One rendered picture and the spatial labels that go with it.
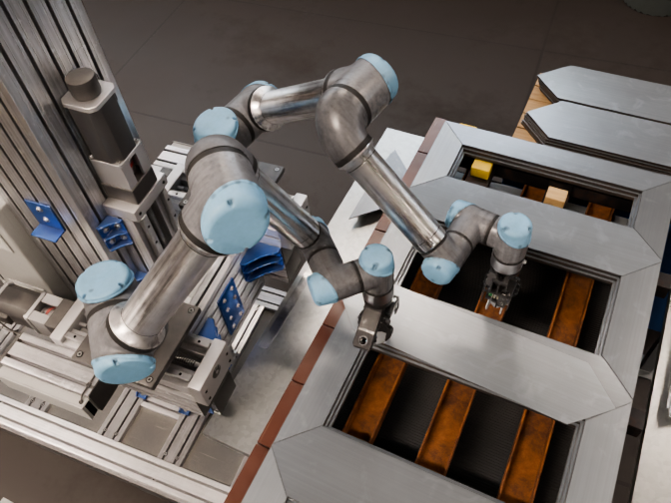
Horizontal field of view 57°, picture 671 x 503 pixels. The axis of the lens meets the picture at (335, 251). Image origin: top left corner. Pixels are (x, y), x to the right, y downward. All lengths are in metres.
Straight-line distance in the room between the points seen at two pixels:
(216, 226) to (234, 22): 3.44
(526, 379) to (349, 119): 0.78
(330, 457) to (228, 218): 0.72
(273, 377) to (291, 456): 0.34
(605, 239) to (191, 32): 3.16
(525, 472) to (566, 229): 0.69
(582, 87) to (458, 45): 1.73
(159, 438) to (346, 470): 1.00
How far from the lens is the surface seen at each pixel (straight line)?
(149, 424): 2.39
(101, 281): 1.37
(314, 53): 4.00
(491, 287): 1.56
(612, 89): 2.42
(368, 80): 1.35
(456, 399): 1.77
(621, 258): 1.90
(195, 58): 4.14
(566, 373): 1.66
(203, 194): 1.04
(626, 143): 2.22
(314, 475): 1.52
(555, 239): 1.89
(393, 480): 1.50
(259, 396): 1.79
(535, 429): 1.77
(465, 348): 1.65
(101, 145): 1.39
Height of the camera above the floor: 2.29
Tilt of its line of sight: 53 degrees down
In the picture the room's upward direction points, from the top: 7 degrees counter-clockwise
